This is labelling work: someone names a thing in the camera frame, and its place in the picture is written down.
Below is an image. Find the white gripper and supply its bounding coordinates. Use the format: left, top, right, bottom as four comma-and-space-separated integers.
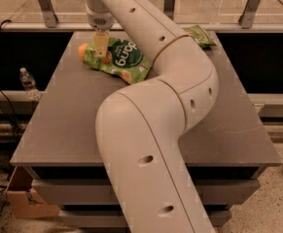
86, 0, 114, 58

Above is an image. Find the green rice chip bag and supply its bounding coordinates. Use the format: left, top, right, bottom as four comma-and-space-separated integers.
83, 37, 152, 84

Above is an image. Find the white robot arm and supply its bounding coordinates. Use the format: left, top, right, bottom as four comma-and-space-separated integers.
92, 0, 219, 233

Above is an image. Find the small green snack bag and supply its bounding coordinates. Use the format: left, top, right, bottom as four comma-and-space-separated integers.
185, 25, 216, 49

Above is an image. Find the orange fruit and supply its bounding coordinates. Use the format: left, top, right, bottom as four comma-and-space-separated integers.
78, 43, 88, 60

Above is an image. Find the clear plastic water bottle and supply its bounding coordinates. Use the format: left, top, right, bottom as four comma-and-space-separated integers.
19, 67, 41, 101

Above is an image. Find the grey drawer cabinet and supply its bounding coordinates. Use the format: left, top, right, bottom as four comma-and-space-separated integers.
12, 46, 280, 231

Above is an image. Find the cardboard box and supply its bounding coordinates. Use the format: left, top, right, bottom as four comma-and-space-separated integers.
7, 167, 59, 219

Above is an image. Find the left metal railing bracket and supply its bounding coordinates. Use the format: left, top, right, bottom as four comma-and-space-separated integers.
38, 0, 58, 28

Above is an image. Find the metal railing bracket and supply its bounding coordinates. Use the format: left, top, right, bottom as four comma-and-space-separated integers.
238, 0, 261, 29
38, 0, 58, 28
163, 0, 175, 19

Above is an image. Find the middle metal railing bracket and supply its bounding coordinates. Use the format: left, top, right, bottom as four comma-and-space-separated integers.
163, 0, 175, 19

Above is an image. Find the right metal railing bracket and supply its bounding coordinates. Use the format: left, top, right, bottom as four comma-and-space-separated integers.
238, 0, 261, 29

